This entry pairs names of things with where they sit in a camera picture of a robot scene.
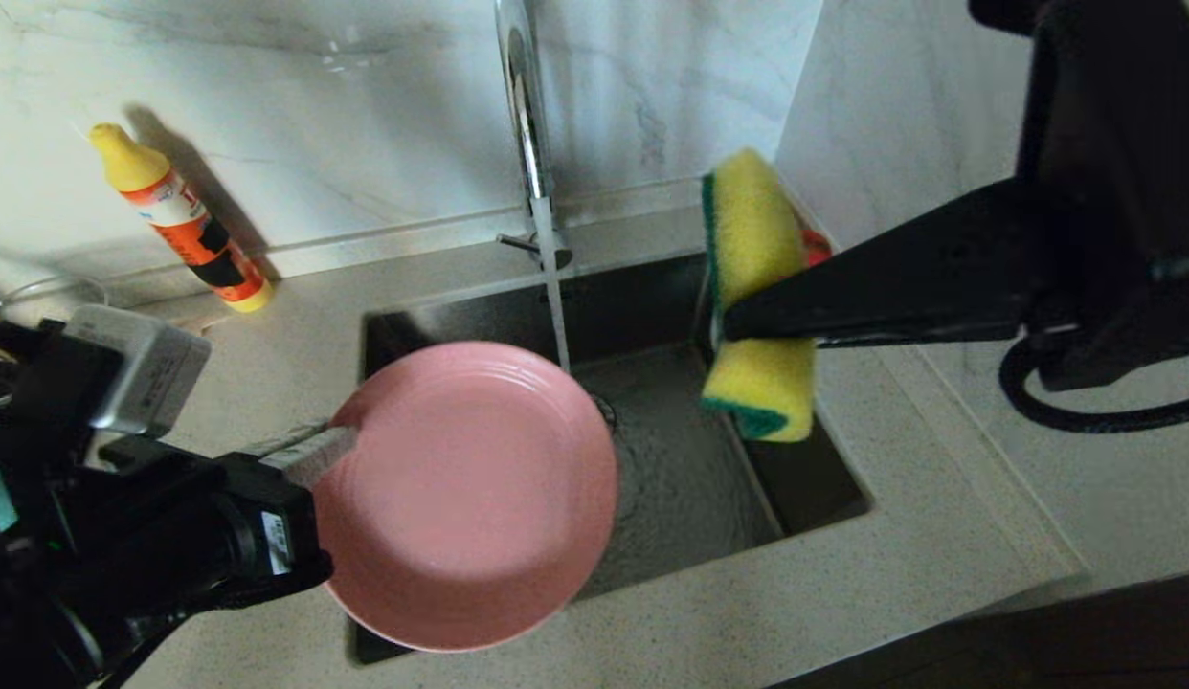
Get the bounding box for yellow and green sponge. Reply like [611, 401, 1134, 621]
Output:
[700, 148, 820, 443]

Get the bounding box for pink round plate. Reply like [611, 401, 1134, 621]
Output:
[312, 342, 619, 654]

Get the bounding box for orange detergent bottle yellow cap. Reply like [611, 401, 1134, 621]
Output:
[89, 122, 273, 315]

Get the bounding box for stainless steel sink basin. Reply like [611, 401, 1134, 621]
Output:
[350, 251, 873, 666]

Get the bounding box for clear glass bowl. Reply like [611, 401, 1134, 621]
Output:
[0, 276, 109, 326]

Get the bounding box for running tap water stream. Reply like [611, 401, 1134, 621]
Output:
[532, 196, 572, 374]

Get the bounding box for chrome kitchen faucet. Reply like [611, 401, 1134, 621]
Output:
[494, 0, 572, 274]

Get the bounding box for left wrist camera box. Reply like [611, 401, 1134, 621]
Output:
[63, 304, 213, 436]

